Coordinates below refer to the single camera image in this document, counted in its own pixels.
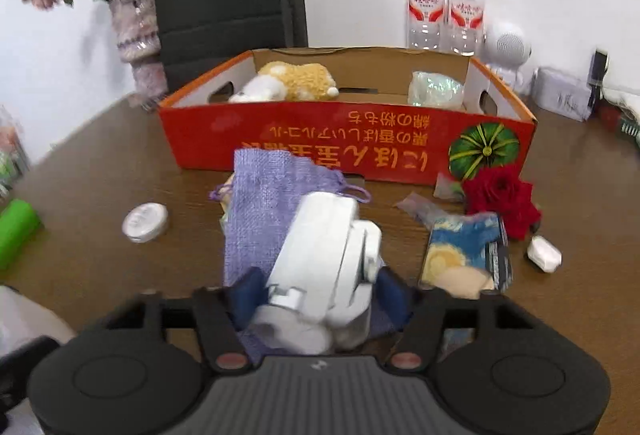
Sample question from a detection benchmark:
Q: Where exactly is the white folding plastic device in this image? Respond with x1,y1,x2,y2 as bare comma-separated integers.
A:
250,191,382,356

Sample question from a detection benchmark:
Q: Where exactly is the clear plastic wrapper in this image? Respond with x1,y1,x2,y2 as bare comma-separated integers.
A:
395,173,465,230

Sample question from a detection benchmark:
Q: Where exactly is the white cylindrical container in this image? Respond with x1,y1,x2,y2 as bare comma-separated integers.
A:
122,202,169,243

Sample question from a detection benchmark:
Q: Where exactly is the purple fabric pouch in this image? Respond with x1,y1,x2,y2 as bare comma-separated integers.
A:
224,149,390,356

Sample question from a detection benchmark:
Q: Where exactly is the red rose flower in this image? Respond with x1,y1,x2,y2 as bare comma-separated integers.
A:
461,164,541,241

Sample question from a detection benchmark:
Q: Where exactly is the iridescent plastic bag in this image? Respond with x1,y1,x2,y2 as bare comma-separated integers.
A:
408,71,464,111

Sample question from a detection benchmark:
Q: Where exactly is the white and yellow plush toy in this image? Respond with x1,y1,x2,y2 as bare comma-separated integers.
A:
229,61,340,103

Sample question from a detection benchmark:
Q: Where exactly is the red cardboard box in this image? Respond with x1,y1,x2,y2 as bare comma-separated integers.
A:
160,47,537,184

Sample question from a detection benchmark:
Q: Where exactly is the green foam roll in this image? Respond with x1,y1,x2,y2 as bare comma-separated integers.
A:
0,199,41,271

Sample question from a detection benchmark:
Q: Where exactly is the white tin box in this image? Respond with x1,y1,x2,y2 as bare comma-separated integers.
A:
530,66,592,122

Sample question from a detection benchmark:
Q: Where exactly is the red and green box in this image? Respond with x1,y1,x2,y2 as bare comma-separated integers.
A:
597,99,639,141

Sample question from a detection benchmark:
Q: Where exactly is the white robot speaker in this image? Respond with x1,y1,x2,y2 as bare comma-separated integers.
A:
483,21,532,90

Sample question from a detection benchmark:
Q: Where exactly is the black flashlight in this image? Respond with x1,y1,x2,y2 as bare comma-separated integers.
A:
588,49,608,111

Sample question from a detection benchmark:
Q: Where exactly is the right water bottle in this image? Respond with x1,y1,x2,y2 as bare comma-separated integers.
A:
447,0,485,56

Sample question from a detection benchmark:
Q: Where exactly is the water bottle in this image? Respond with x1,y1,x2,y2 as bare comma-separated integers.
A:
447,0,485,56
407,0,445,50

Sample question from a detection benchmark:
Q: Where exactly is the left water bottle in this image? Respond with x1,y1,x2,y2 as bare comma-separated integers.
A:
407,0,445,50

